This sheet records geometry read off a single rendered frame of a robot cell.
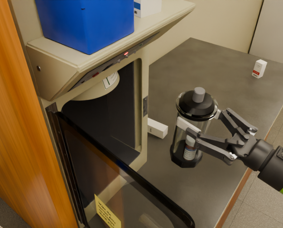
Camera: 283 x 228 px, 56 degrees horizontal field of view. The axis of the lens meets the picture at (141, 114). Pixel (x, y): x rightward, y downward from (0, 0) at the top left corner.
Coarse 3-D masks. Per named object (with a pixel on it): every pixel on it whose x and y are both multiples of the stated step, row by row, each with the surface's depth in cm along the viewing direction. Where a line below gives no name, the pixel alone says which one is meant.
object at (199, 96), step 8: (200, 88) 66; (184, 96) 68; (192, 96) 67; (200, 96) 65; (208, 96) 68; (184, 104) 66; (192, 104) 66; (200, 104) 66; (208, 104) 66; (192, 112) 65; (200, 112) 65; (208, 112) 66
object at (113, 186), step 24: (72, 144) 46; (96, 144) 39; (72, 168) 53; (96, 168) 43; (120, 168) 36; (96, 192) 49; (120, 192) 40; (144, 192) 34; (96, 216) 57; (120, 216) 46; (144, 216) 38; (168, 216) 32
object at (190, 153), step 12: (180, 96) 70; (180, 108) 67; (216, 108) 67; (192, 120) 66; (180, 132) 72; (204, 132) 71; (180, 144) 75; (192, 144) 73; (180, 156) 78; (192, 156) 77
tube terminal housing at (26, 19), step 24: (24, 0) 36; (24, 24) 38; (24, 48) 39; (144, 48) 65; (144, 72) 70; (72, 96) 51; (144, 96) 75; (48, 120) 49; (144, 120) 81; (144, 144) 88
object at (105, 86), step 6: (108, 78) 62; (114, 78) 64; (96, 84) 60; (102, 84) 61; (108, 84) 62; (114, 84) 64; (90, 90) 60; (96, 90) 60; (102, 90) 61; (108, 90) 62; (78, 96) 60; (84, 96) 60; (90, 96) 60; (96, 96) 61
